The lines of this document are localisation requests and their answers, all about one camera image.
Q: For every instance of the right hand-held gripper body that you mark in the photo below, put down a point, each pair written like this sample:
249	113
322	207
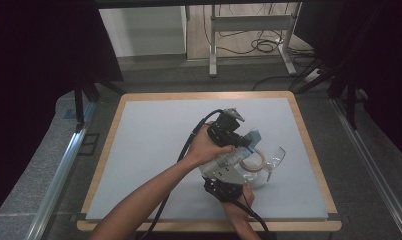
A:
224	178

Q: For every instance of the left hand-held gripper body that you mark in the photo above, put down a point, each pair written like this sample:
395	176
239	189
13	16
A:
224	130

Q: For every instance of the clear plastic bag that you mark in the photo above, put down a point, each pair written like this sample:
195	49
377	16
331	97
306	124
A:
265	166

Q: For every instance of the person's left hand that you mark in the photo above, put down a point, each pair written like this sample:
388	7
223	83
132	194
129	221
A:
204	146

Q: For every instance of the person's right hand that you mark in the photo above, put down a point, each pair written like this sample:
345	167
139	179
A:
240	203

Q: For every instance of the white table mat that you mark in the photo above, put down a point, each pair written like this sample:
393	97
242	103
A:
149	160

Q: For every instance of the white power strip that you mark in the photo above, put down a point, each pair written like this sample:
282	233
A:
311	76

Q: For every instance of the black tripod stand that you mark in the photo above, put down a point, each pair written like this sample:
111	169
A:
85	96
342	86

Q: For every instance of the white panel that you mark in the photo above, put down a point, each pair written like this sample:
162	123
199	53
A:
142	31

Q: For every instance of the blue tape patch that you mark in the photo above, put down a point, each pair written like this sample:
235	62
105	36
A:
70	114

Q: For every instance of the black curtain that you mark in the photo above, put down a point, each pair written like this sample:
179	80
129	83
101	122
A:
39	66
375	50

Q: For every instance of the grey metal desk frame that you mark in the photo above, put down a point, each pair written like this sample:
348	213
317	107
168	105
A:
249	23

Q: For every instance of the aluminium rail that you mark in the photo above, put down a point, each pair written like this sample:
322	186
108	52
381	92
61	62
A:
60	170
372	166

